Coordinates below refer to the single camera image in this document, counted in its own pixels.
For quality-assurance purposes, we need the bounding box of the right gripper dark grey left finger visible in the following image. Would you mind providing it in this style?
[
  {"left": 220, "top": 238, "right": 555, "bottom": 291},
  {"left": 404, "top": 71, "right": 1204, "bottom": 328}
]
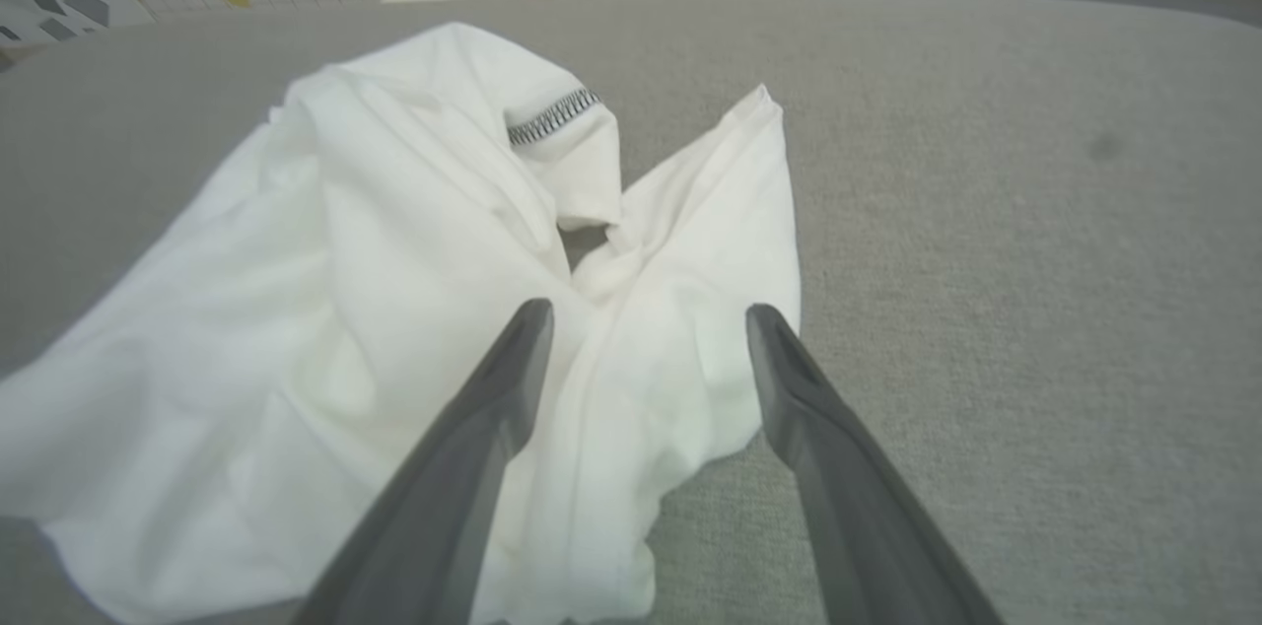
[{"left": 296, "top": 299, "right": 556, "bottom": 625}]

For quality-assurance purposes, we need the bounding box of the grey fabric sofa cushion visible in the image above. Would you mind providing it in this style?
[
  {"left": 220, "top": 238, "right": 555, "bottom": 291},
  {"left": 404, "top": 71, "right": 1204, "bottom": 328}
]
[{"left": 0, "top": 0, "right": 1262, "bottom": 625}]

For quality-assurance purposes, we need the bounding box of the white long-sleeve garment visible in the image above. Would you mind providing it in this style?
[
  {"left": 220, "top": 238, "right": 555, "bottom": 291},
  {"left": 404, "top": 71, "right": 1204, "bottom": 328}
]
[{"left": 0, "top": 22, "right": 803, "bottom": 625}]

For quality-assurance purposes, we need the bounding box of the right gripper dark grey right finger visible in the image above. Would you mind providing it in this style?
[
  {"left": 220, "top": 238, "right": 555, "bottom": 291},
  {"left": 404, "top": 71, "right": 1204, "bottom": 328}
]
[{"left": 745, "top": 304, "right": 1003, "bottom": 625}]

